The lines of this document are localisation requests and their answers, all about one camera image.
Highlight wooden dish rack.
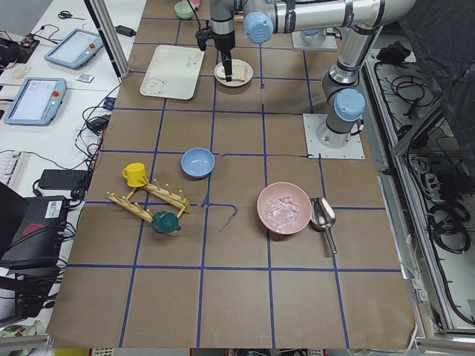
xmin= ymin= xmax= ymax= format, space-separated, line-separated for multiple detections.
xmin=106 ymin=178 xmax=192 ymax=224

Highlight teach pendant far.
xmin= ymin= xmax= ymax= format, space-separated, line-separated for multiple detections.
xmin=44 ymin=28 xmax=103 ymax=70

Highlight cream bear tray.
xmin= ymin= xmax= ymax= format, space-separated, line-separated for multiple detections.
xmin=140 ymin=44 xmax=204 ymax=100

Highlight yellow mug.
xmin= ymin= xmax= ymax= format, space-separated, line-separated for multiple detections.
xmin=122 ymin=162 xmax=148 ymax=188

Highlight dark green mug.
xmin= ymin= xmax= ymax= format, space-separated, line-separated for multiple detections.
xmin=151 ymin=211 xmax=181 ymax=234

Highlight blue bowl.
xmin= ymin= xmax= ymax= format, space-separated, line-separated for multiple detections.
xmin=181 ymin=148 xmax=215 ymax=179

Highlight green bowl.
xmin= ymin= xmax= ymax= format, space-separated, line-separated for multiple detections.
xmin=174 ymin=1 xmax=194 ymax=19

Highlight teach pendant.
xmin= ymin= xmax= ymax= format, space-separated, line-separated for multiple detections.
xmin=44 ymin=28 xmax=103 ymax=70
xmin=4 ymin=77 xmax=67 ymax=126

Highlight aluminium frame post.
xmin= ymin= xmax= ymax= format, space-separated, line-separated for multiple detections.
xmin=84 ymin=0 xmax=130 ymax=79

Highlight metal scoop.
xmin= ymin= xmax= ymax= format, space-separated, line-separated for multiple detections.
xmin=310 ymin=197 xmax=338 ymax=254

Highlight fried egg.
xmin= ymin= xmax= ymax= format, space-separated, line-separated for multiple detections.
xmin=215 ymin=63 xmax=226 ymax=79

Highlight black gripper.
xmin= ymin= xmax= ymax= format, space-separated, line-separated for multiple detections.
xmin=212 ymin=31 xmax=235 ymax=82

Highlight pink bowl with ice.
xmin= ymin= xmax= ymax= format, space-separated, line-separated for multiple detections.
xmin=257 ymin=182 xmax=312 ymax=235

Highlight scissors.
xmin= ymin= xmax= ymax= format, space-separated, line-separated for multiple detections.
xmin=57 ymin=10 xmax=85 ymax=21

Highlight black computer box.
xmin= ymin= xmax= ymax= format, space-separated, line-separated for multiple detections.
xmin=1 ymin=184 xmax=69 ymax=270

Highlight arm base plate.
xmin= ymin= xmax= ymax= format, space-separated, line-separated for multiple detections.
xmin=303 ymin=113 xmax=365 ymax=159

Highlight black power adapter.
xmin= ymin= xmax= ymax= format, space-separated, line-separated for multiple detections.
xmin=115 ymin=25 xmax=137 ymax=37

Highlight pink cloth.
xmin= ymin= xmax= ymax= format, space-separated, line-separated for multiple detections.
xmin=189 ymin=0 xmax=202 ymax=9

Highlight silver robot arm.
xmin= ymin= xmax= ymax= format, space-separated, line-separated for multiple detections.
xmin=195 ymin=0 xmax=415 ymax=136

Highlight teach pendant near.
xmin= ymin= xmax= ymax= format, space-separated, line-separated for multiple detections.
xmin=4 ymin=77 xmax=67 ymax=126

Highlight bread slice on plate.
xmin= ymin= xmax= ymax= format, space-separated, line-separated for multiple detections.
xmin=232 ymin=63 xmax=247 ymax=83

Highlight cream round plate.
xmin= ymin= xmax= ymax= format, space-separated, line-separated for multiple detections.
xmin=214 ymin=59 xmax=253 ymax=88

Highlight white keyboard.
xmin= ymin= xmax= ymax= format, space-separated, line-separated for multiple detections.
xmin=1 ymin=150 xmax=27 ymax=189

